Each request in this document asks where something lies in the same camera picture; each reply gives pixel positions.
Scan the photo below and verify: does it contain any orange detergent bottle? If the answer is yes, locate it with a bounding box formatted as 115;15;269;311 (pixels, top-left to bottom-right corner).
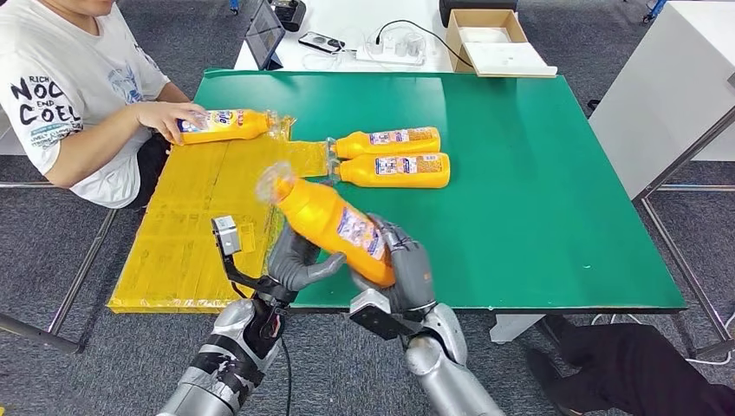
328;152;452;190
174;108;281;146
255;162;397;289
326;127;442;160

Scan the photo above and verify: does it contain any person's right hand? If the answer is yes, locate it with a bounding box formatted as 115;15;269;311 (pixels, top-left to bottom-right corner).
134;101;208;145

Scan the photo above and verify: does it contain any white foam insert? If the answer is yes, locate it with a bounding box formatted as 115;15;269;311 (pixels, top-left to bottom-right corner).
459;27;512;45

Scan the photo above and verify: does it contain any white table leg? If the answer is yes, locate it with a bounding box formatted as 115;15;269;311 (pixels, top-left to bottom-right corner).
489;314;545;344

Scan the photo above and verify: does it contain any open cardboard box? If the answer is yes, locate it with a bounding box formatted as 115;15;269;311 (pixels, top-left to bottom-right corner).
446;8;559;79

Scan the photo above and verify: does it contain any person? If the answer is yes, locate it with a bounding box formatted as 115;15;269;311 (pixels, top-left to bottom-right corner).
527;314;735;416
0;0;208;209

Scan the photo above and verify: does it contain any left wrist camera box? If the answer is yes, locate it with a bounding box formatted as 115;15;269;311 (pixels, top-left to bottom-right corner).
211;215;245;276

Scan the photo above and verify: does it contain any black smartphone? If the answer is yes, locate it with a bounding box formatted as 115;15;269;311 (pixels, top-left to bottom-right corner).
297;30;347;55

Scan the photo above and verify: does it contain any white floor cable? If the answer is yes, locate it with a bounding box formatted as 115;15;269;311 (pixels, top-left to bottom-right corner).
591;312;735;368

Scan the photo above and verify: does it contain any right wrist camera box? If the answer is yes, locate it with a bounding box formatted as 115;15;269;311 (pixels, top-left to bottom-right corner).
348;289;426;341

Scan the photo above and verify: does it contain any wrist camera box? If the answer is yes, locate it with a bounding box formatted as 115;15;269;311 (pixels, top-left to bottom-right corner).
211;215;245;276
348;289;426;341

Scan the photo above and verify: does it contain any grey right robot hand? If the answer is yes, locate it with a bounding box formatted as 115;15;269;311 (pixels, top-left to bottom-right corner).
351;213;438;314

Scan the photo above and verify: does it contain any black power cable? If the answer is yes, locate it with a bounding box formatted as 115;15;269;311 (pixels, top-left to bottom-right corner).
375;20;475;70

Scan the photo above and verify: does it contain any black tablet on stand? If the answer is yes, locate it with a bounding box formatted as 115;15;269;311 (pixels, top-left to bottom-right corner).
244;0;287;72

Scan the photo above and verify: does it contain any white power strip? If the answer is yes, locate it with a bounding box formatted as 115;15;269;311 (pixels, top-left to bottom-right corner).
354;31;427;67

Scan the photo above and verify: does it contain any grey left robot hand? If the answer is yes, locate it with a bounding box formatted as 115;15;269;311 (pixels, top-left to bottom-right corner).
266;224;348;293

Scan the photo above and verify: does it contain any chrome metal frame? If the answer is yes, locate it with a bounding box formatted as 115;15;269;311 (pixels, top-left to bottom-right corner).
631;108;735;361
0;182;119;354

